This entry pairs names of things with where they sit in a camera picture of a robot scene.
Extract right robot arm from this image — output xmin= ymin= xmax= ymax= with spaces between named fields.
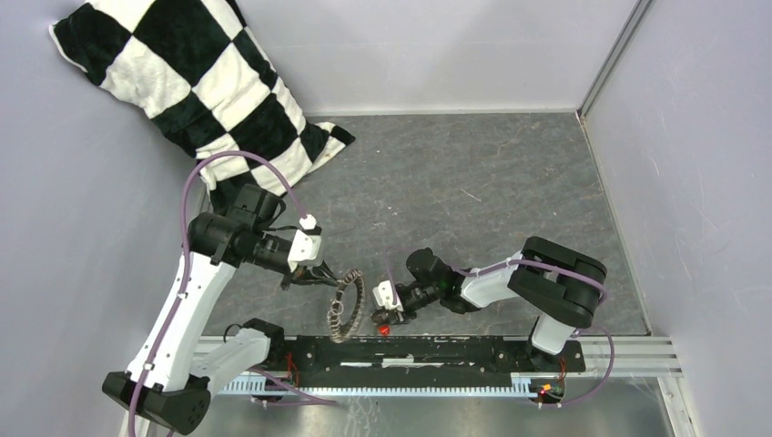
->
xmin=371 ymin=237 xmax=607 ymax=371

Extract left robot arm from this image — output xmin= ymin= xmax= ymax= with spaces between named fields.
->
xmin=102 ymin=185 xmax=334 ymax=435

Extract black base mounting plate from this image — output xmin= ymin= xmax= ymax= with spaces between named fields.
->
xmin=258 ymin=336 xmax=587 ymax=390

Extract black white checkered pillow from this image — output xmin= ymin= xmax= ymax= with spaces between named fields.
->
xmin=49 ymin=0 xmax=354 ymax=211

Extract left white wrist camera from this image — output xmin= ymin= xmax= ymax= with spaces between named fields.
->
xmin=287 ymin=229 xmax=323 ymax=271

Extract aluminium frame rail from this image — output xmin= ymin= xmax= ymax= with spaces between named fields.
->
xmin=194 ymin=336 xmax=699 ymax=436

